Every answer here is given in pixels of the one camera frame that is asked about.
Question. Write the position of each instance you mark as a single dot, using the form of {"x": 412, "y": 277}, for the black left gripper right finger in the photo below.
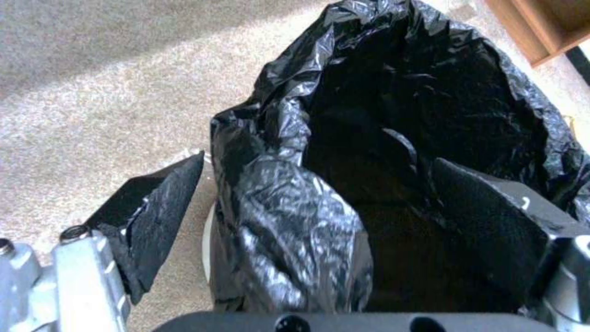
{"x": 488, "y": 214}

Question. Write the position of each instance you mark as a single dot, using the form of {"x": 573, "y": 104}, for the wooden shelf unit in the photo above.
{"x": 544, "y": 27}

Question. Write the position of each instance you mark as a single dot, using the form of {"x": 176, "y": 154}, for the white trash bin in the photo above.
{"x": 208, "y": 249}

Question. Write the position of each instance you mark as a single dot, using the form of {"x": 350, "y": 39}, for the black plastic trash bag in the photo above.
{"x": 415, "y": 138}

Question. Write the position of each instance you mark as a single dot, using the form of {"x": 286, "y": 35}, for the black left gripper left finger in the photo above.
{"x": 152, "y": 214}

